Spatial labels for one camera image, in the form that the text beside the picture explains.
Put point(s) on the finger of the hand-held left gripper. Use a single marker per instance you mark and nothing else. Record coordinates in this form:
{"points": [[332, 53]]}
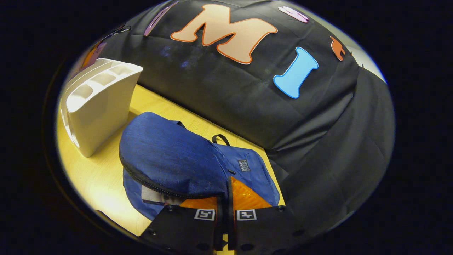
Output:
{"points": [[89, 56]]}

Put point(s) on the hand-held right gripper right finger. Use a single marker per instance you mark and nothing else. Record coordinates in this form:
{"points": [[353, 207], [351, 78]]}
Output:
{"points": [[265, 230]]}

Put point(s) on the black backdrop cloth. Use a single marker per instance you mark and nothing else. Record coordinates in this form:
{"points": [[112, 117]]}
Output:
{"points": [[247, 113]]}

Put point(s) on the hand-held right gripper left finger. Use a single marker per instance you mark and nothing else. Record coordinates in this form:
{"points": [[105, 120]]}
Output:
{"points": [[184, 230]]}

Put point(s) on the white bookshelf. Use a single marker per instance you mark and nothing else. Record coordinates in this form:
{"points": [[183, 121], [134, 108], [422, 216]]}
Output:
{"points": [[102, 113]]}

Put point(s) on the blue schoolbag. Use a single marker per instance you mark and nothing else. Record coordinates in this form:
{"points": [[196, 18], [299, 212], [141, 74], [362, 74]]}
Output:
{"points": [[170, 156]]}

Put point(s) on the black cover book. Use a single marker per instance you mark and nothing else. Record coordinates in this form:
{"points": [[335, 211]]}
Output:
{"points": [[154, 196]]}

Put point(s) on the pink book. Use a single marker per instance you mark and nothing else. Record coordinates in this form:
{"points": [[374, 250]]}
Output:
{"points": [[101, 49]]}

